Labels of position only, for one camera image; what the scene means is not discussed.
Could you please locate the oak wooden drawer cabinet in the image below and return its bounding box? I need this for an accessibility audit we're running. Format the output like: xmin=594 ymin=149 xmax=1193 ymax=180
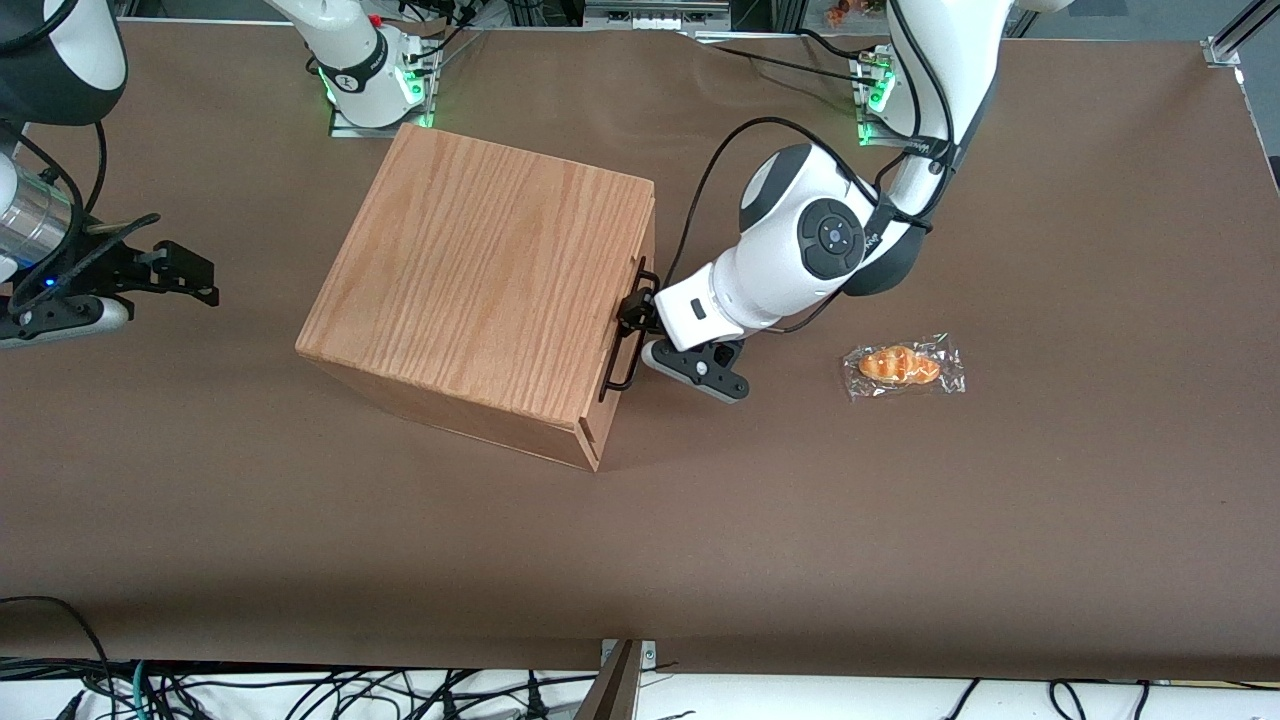
xmin=295 ymin=122 xmax=658 ymax=473

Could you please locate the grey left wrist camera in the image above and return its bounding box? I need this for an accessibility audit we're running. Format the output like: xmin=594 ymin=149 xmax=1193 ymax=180
xmin=641 ymin=338 xmax=752 ymax=405

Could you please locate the black looped cable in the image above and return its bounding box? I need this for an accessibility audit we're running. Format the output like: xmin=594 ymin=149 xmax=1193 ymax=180
xmin=0 ymin=595 xmax=113 ymax=693

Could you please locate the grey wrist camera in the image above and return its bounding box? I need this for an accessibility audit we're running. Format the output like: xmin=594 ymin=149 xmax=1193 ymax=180
xmin=0 ymin=295 xmax=133 ymax=351
xmin=641 ymin=338 xmax=752 ymax=405

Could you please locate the black metal drawer handle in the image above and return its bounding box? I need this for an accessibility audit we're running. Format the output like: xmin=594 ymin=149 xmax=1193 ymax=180
xmin=598 ymin=215 xmax=662 ymax=404

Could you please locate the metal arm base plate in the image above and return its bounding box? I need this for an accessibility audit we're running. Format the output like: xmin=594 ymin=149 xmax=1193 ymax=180
xmin=328 ymin=30 xmax=443 ymax=138
xmin=850 ymin=45 xmax=906 ymax=149

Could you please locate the aluminium profile bar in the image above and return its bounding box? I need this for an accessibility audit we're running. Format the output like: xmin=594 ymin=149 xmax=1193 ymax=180
xmin=1203 ymin=0 xmax=1280 ymax=69

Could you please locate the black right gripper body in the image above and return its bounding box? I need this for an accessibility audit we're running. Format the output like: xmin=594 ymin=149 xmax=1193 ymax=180
xmin=5 ymin=232 xmax=153 ymax=307

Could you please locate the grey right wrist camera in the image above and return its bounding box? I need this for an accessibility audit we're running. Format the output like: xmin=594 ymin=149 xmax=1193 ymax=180
xmin=0 ymin=295 xmax=133 ymax=351

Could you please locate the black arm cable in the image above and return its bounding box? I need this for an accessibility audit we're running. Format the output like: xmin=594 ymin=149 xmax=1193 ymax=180
xmin=0 ymin=120 xmax=109 ymax=291
xmin=662 ymin=0 xmax=966 ymax=336

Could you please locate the brown paper table cover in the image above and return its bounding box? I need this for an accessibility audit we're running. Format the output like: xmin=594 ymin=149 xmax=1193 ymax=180
xmin=0 ymin=22 xmax=1278 ymax=683

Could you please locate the black base cable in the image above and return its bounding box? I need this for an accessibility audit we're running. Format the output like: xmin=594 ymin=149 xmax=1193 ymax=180
xmin=797 ymin=28 xmax=881 ymax=66
xmin=695 ymin=38 xmax=866 ymax=86
xmin=395 ymin=0 xmax=488 ymax=61

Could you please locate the aluminium frame rail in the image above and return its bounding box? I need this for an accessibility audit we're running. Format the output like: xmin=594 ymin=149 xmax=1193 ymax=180
xmin=585 ymin=0 xmax=733 ymax=31

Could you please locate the croissant in clear plastic wrap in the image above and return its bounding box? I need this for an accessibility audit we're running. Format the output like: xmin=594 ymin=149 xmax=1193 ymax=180
xmin=842 ymin=333 xmax=967 ymax=403

